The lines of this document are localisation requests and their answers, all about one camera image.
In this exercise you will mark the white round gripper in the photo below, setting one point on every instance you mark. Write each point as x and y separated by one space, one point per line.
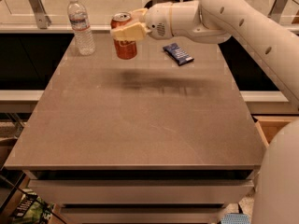
158 20

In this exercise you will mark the blue perforated object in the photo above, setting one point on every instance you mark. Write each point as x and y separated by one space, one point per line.
235 219

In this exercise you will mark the green black snack bag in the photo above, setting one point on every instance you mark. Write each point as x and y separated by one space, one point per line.
32 210

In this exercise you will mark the right metal railing bracket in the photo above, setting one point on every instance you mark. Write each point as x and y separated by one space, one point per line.
277 9

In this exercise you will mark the upper grey drawer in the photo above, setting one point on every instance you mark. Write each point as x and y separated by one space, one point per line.
141 191

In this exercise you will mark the clear plastic water bottle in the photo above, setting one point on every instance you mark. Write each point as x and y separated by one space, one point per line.
79 20

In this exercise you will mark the blue snack packet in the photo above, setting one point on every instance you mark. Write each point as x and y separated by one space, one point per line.
179 55

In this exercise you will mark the lower grey drawer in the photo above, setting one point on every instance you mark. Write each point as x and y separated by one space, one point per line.
139 215

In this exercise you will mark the grey drawer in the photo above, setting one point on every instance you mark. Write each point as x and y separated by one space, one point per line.
139 215
141 191

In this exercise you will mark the left metal railing bracket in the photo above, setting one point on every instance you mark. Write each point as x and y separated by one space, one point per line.
42 19

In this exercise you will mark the red coke can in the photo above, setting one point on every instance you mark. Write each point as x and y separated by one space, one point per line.
125 49

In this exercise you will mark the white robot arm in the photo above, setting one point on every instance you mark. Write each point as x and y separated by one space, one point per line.
274 48

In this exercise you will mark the cardboard box with items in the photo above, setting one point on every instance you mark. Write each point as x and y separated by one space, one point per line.
269 126

